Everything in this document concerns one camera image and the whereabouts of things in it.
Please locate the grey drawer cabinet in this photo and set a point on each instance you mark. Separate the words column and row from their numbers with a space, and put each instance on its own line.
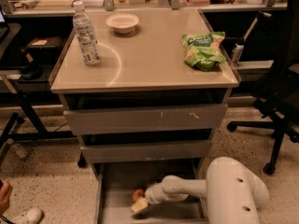
column 145, row 68

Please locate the grey drawer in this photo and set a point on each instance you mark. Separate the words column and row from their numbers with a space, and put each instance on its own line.
column 145, row 119
column 146, row 151
column 118, row 181

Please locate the white paper bowl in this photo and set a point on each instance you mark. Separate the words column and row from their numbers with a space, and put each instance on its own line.
column 122, row 23

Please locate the clear plastic water bottle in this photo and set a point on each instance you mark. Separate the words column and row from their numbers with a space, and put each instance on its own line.
column 85, row 34

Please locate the grey top drawer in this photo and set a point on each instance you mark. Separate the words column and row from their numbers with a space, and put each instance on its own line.
column 145, row 119

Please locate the person hand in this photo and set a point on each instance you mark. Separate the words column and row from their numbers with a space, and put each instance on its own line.
column 5, row 192

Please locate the black desk frame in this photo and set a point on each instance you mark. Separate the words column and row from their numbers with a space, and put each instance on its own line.
column 16, row 120

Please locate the orange fruit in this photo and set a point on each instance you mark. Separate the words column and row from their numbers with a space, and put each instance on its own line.
column 138, row 193

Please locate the black box with label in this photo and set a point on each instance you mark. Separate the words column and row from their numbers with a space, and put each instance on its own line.
column 46, row 46

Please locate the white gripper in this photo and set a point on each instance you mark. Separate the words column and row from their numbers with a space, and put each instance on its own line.
column 153, row 193

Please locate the white handled tool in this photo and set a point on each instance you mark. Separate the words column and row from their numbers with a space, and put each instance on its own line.
column 239, row 45

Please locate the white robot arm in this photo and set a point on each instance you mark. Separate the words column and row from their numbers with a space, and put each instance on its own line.
column 234, row 194

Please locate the grey bottom drawer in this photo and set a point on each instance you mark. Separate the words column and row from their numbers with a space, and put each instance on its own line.
column 118, row 181

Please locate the plastic bottle on floor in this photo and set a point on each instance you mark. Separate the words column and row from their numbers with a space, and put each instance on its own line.
column 17, row 149

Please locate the black office chair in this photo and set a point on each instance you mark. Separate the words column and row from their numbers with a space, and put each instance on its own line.
column 277, row 94

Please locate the grey middle drawer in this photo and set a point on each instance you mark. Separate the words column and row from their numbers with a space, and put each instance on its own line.
column 146, row 151

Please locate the white sneaker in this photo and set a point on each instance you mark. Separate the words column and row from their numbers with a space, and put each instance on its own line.
column 31, row 216

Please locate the green chip bag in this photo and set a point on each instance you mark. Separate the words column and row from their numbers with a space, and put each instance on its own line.
column 202, row 51

